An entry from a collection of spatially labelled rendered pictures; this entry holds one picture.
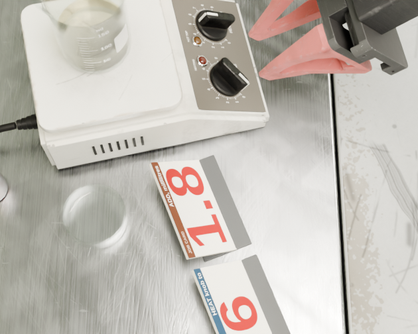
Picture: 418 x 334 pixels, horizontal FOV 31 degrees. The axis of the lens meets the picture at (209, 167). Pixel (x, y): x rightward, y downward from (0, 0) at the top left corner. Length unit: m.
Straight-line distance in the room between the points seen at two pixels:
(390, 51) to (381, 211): 0.20
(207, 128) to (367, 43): 0.20
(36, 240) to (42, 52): 0.17
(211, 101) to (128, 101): 0.08
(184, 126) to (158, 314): 0.16
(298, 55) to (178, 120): 0.14
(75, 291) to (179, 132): 0.16
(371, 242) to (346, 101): 0.14
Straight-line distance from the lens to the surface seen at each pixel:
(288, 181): 0.69
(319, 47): 0.52
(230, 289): 0.64
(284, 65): 0.56
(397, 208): 0.70
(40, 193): 0.69
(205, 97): 0.65
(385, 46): 0.54
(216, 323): 0.61
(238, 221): 0.67
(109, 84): 0.63
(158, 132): 0.65
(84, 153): 0.66
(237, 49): 0.70
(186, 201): 0.65
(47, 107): 0.63
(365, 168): 0.70
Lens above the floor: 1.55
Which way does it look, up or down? 70 degrees down
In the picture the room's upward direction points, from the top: 3 degrees clockwise
